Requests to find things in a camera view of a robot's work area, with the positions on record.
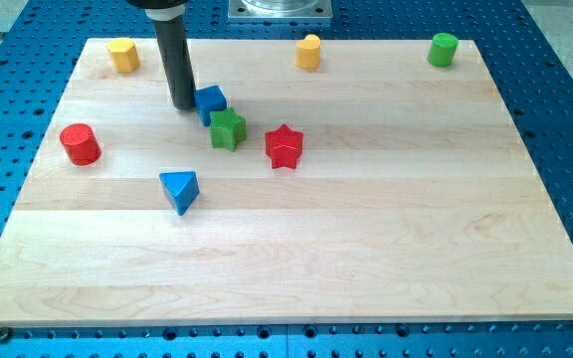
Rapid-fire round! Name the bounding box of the blue wooden cube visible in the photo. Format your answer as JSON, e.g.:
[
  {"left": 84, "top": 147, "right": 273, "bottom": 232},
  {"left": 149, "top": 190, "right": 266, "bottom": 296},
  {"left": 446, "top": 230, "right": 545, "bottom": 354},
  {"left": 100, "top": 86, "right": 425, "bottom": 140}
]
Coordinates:
[{"left": 194, "top": 86, "right": 228, "bottom": 127}]

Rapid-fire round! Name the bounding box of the black robot arm end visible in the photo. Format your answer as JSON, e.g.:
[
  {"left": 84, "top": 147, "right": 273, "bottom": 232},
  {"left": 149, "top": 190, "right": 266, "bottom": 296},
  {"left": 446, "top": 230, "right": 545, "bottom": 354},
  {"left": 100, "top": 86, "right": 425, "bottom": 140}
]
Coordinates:
[{"left": 125, "top": 0, "right": 188, "bottom": 10}]

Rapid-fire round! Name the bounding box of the red wooden star block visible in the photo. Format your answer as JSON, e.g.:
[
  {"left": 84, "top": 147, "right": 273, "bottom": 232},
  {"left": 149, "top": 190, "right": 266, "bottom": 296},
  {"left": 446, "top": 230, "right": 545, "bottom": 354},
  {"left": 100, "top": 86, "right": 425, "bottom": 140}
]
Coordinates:
[{"left": 265, "top": 124, "right": 303, "bottom": 169}]

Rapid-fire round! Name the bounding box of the green wooden star block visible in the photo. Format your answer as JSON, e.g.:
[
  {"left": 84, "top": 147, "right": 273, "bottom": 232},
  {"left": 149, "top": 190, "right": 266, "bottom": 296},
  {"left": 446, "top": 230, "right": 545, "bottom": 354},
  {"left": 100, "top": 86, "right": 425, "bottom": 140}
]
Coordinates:
[{"left": 209, "top": 107, "right": 247, "bottom": 152}]

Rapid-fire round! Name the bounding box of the light wooden board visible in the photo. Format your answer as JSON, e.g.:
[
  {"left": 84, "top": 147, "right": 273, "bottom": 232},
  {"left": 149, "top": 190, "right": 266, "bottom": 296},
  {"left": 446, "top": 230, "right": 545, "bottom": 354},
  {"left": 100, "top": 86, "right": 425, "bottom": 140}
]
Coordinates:
[{"left": 0, "top": 38, "right": 573, "bottom": 327}]

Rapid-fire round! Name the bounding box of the blue wooden triangle block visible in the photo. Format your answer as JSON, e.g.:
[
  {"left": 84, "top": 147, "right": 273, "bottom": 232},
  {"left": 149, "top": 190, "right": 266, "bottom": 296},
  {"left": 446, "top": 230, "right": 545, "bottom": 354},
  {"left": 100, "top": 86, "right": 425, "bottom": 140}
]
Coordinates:
[{"left": 159, "top": 171, "right": 200, "bottom": 216}]

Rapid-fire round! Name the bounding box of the yellow wooden heart block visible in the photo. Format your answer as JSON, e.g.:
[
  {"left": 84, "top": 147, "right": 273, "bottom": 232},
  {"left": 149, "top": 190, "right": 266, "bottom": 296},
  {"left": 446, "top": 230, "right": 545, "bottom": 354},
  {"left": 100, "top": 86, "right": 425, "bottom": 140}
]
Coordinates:
[{"left": 294, "top": 34, "right": 321, "bottom": 70}]

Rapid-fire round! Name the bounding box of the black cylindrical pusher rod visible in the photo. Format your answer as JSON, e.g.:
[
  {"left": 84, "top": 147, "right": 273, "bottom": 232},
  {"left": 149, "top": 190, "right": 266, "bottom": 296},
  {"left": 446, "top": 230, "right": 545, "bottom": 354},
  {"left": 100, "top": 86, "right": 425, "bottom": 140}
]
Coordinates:
[{"left": 145, "top": 4, "right": 195, "bottom": 110}]

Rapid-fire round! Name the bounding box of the green wooden cylinder block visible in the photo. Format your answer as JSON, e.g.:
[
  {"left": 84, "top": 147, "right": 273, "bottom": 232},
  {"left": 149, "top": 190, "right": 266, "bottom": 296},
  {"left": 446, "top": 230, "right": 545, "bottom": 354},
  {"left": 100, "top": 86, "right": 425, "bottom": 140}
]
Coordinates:
[{"left": 427, "top": 33, "right": 459, "bottom": 68}]

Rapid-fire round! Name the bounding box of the yellow wooden hexagon block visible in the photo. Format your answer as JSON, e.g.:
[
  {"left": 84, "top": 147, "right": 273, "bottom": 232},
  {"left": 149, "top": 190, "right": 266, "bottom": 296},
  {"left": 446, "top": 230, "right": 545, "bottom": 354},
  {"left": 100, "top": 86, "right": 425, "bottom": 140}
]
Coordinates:
[{"left": 106, "top": 38, "right": 140, "bottom": 73}]

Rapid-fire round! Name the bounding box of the red wooden cylinder block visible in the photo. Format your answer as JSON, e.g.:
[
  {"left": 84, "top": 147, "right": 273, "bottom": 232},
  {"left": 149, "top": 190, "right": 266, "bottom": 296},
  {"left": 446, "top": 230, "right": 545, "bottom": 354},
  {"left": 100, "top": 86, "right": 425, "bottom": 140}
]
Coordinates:
[{"left": 59, "top": 123, "right": 101, "bottom": 166}]

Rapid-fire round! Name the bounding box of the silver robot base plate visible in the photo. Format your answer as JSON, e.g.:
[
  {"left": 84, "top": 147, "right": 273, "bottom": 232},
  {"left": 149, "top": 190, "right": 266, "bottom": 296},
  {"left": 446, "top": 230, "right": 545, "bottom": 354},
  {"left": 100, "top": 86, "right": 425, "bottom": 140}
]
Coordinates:
[{"left": 228, "top": 0, "right": 333, "bottom": 22}]

